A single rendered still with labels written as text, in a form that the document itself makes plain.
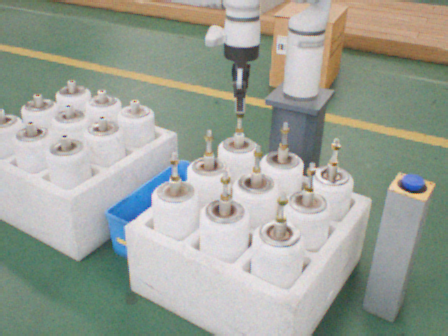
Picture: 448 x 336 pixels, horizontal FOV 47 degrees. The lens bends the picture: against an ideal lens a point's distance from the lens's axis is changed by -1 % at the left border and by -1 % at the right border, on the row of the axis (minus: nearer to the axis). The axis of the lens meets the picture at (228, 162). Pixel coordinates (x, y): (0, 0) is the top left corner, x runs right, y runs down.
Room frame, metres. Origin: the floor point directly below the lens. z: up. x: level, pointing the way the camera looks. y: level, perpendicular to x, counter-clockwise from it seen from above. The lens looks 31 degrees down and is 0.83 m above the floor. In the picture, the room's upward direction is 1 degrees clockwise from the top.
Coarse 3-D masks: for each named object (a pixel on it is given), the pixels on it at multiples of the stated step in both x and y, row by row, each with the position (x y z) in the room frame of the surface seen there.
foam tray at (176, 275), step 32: (128, 224) 0.84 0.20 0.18; (352, 224) 0.86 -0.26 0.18; (128, 256) 0.83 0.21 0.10; (160, 256) 0.78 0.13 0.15; (192, 256) 0.75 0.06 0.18; (320, 256) 0.76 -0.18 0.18; (352, 256) 0.89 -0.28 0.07; (160, 288) 0.79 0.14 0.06; (192, 288) 0.74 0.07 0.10; (224, 288) 0.70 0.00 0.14; (256, 288) 0.67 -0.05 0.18; (320, 288) 0.73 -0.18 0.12; (192, 320) 0.74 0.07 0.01; (224, 320) 0.70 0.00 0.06; (256, 320) 0.66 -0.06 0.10; (288, 320) 0.63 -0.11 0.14
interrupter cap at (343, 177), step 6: (318, 168) 0.96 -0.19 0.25; (324, 168) 0.96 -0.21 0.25; (318, 174) 0.93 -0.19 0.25; (324, 174) 0.94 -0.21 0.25; (342, 174) 0.94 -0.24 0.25; (348, 174) 0.93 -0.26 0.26; (318, 180) 0.91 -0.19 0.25; (324, 180) 0.91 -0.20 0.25; (330, 180) 0.91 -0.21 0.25; (336, 180) 0.91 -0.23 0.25; (342, 180) 0.91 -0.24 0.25; (348, 180) 0.91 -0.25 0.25
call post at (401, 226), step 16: (432, 192) 0.81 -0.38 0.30; (384, 208) 0.79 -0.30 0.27; (400, 208) 0.78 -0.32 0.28; (416, 208) 0.76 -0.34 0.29; (384, 224) 0.79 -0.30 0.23; (400, 224) 0.77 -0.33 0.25; (416, 224) 0.76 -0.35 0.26; (384, 240) 0.79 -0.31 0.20; (400, 240) 0.77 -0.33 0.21; (416, 240) 0.77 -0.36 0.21; (384, 256) 0.78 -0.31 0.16; (400, 256) 0.77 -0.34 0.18; (384, 272) 0.78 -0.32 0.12; (400, 272) 0.76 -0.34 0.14; (368, 288) 0.79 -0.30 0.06; (384, 288) 0.77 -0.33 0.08; (400, 288) 0.76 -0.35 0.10; (368, 304) 0.79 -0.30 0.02; (384, 304) 0.77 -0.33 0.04; (400, 304) 0.79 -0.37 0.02
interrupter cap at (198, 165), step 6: (198, 162) 0.97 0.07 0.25; (216, 162) 0.97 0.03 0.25; (222, 162) 0.97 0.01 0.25; (192, 168) 0.94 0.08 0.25; (198, 168) 0.95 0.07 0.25; (204, 168) 0.95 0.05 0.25; (216, 168) 0.95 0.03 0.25; (222, 168) 0.95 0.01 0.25; (204, 174) 0.92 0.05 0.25; (210, 174) 0.92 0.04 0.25; (216, 174) 0.92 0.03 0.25
